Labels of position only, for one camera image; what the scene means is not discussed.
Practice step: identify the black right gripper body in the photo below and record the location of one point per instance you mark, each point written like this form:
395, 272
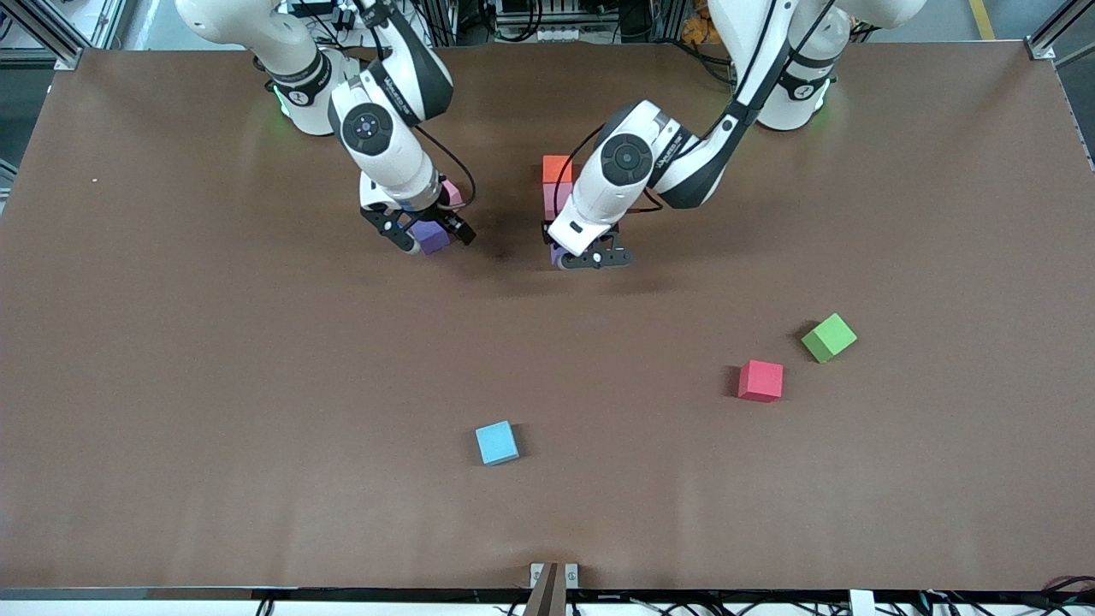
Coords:
446, 213

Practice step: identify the purple foam block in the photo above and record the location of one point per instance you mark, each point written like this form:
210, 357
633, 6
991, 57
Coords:
432, 239
558, 253

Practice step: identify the pink foam block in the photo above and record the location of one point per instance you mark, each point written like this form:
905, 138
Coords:
550, 201
452, 192

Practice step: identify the orange foam block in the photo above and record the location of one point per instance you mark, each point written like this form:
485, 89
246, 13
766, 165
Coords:
554, 168

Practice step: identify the red foam block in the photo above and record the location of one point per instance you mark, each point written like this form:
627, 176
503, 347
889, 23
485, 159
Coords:
760, 382

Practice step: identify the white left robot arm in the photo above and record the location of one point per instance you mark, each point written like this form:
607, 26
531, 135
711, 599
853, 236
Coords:
590, 205

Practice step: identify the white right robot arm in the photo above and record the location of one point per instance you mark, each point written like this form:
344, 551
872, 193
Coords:
402, 167

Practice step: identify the blue foam block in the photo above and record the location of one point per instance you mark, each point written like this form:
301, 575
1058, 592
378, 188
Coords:
497, 443

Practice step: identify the bag of oranges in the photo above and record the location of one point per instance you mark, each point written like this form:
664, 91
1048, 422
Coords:
697, 30

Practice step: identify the green foam block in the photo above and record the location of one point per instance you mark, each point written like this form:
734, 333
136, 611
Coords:
828, 338

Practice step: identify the grey metal bracket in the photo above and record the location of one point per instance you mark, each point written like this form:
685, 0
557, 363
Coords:
552, 590

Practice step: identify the aluminium frame profile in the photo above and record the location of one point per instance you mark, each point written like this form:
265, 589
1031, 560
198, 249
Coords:
1048, 38
51, 43

